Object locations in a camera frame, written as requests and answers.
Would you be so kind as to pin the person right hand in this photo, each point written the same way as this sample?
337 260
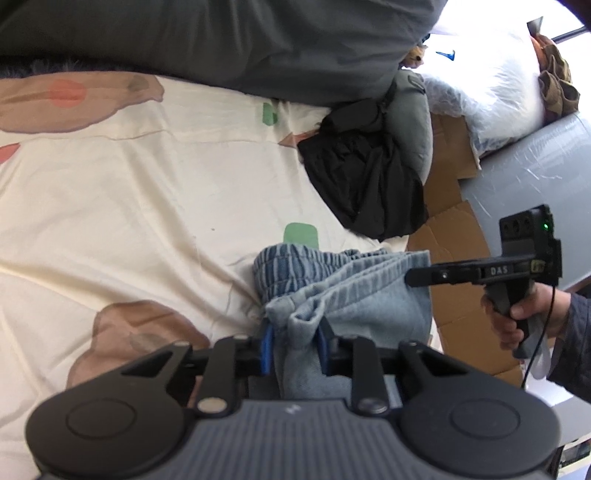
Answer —
552 304

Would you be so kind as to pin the black garment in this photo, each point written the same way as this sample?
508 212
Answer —
356 166

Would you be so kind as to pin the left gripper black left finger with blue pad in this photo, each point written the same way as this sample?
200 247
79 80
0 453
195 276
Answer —
132 419

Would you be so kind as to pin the brown cardboard sheet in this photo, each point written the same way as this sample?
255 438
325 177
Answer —
452 233

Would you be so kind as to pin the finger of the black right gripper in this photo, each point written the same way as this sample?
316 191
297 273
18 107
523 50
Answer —
451 273

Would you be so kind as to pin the light blue denim jeans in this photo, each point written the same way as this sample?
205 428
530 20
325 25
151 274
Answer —
362 294

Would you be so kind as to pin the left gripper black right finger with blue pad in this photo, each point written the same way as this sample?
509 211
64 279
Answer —
451 415

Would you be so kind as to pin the grey green pillow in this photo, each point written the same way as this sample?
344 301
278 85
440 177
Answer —
409 121

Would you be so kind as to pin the dark blue sleeve forearm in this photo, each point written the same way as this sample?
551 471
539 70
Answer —
570 366

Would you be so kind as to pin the large grey duvet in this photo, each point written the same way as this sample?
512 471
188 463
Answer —
312 52

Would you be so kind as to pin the cream bear print bedsheet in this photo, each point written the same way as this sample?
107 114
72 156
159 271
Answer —
132 210

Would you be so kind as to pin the white plastic bag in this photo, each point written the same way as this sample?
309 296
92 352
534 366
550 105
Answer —
499 100

